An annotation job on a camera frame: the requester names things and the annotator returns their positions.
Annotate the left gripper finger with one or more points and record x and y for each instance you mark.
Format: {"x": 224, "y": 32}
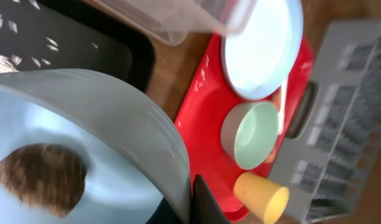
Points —
{"x": 205, "y": 210}

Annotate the yellow plastic cup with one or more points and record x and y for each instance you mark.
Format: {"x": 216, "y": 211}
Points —
{"x": 265, "y": 199}

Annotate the green bowl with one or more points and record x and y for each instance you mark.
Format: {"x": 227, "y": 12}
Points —
{"x": 244, "y": 134}

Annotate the small light blue bowl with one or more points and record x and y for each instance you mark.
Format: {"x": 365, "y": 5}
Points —
{"x": 135, "y": 157}

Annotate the brown food scrap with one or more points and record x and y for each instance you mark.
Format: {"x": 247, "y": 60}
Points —
{"x": 49, "y": 176}

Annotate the white rice grains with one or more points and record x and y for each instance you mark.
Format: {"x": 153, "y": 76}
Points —
{"x": 34, "y": 37}

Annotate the grey dishwasher rack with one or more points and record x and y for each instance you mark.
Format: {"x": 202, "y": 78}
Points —
{"x": 337, "y": 132}

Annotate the clear plastic waste bin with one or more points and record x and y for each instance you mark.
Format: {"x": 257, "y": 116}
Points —
{"x": 170, "y": 21}

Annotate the black waste tray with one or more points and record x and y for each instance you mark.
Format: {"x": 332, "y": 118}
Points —
{"x": 125, "y": 53}

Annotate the red serving tray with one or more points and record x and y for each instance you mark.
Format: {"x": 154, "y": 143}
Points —
{"x": 199, "y": 120}

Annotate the orange carrot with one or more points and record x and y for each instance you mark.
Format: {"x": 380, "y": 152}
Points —
{"x": 275, "y": 105}

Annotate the white plastic spoon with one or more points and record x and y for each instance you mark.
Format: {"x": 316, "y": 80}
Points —
{"x": 281, "y": 113}

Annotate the large light blue plate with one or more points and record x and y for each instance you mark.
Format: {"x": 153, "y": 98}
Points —
{"x": 257, "y": 60}

